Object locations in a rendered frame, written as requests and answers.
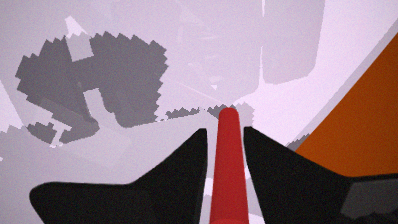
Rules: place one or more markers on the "red peg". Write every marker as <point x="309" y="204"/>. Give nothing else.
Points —
<point x="229" y="199"/>

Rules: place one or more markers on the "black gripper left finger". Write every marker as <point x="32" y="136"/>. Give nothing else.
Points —
<point x="170" y="193"/>

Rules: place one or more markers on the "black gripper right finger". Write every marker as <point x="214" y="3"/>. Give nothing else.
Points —
<point x="294" y="190"/>

